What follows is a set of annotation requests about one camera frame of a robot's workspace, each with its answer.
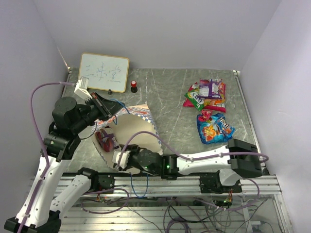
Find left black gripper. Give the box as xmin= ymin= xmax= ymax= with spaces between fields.
xmin=71 ymin=91 xmax=125 ymax=133

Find blue checkered paper bag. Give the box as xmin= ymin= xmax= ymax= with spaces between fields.
xmin=91 ymin=103 xmax=163 ymax=175

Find large blue Blendy packet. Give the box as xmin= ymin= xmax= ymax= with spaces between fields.
xmin=196 ymin=113 xmax=233 ymax=145

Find orange snack packet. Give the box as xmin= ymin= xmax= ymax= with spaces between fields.
xmin=204 ymin=82 xmax=225 ymax=105

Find blue candy packet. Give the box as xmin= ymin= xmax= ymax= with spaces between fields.
xmin=215 ymin=114 xmax=235 ymax=137

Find red pink snack packet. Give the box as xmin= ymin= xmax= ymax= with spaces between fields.
xmin=182 ymin=82 xmax=226 ymax=113

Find purple snack packet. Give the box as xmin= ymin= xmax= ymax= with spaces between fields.
xmin=199 ymin=79 xmax=212 ymax=99
xmin=208 ymin=79 xmax=222 ymax=99

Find green snack packet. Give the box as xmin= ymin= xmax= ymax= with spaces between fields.
xmin=185 ymin=89 xmax=205 ymax=110

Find small red candy packet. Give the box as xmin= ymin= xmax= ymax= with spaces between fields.
xmin=198 ymin=109 xmax=212 ymax=122

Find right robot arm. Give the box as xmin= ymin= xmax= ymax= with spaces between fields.
xmin=113 ymin=139 xmax=263 ymax=192

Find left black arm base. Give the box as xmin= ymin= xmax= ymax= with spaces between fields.
xmin=65 ymin=172 xmax=115 ymax=195

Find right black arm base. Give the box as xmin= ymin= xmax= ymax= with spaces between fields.
xmin=199 ymin=173 xmax=242 ymax=194

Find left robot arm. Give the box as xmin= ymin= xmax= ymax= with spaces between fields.
xmin=4 ymin=93 xmax=122 ymax=233

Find small yellow-framed whiteboard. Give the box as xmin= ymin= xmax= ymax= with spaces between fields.
xmin=78 ymin=52 xmax=130 ymax=93

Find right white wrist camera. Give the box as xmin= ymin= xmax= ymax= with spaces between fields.
xmin=112 ymin=151 xmax=130 ymax=170

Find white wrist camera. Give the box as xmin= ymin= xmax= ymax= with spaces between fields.
xmin=74 ymin=76 xmax=92 ymax=101
xmin=112 ymin=151 xmax=130 ymax=170

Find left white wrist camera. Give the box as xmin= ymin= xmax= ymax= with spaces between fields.
xmin=74 ymin=76 xmax=92 ymax=101

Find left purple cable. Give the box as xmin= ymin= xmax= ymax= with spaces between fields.
xmin=16 ymin=81 xmax=130 ymax=233

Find loose floor cables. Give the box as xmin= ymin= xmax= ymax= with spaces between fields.
xmin=80 ymin=184 xmax=268 ymax=233

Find aluminium rail frame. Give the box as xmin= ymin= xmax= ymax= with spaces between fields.
xmin=58 ymin=175 xmax=293 ymax=233

